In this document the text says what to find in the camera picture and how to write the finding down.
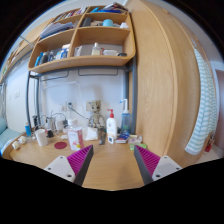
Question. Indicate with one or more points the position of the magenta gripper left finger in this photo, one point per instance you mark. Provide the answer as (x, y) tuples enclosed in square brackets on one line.
[(74, 167)]

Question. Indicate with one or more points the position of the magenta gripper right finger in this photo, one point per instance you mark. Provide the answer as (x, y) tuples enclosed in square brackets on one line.
[(152, 167)]

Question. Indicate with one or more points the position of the clear plastic water pitcher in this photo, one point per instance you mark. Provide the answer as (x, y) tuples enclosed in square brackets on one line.
[(75, 138)]

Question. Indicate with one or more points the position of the green small packet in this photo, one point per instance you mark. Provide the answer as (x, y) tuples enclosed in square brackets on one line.
[(138, 144)]

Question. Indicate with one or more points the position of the white tissue pack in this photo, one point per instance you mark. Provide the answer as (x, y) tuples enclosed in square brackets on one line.
[(91, 134)]

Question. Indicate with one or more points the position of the blue small box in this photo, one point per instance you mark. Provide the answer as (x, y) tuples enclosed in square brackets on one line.
[(122, 138)]

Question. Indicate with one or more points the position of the white paper cup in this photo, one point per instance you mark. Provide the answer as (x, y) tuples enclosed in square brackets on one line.
[(41, 137)]

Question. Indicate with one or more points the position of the Groot figurine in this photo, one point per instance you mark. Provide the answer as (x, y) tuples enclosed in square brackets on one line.
[(96, 120)]

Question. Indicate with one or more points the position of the white lotion pump bottle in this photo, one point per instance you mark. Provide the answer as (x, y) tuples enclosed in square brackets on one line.
[(111, 125)]

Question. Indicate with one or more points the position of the blue clear pump bottle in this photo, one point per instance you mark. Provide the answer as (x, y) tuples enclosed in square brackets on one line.
[(126, 118)]

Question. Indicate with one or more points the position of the small blue bottle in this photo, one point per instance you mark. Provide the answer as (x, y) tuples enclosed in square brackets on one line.
[(27, 129)]

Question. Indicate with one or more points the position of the white tape roll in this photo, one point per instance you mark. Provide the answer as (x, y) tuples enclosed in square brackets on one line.
[(16, 145)]

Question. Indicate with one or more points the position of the striped hanging towel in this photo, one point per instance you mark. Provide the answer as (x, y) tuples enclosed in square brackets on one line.
[(206, 121)]

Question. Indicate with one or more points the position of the teal pillow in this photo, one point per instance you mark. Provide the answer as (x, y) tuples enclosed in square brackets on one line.
[(3, 125)]

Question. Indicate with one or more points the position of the wooden wall shelf unit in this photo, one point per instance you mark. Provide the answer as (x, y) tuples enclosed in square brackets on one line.
[(105, 28)]

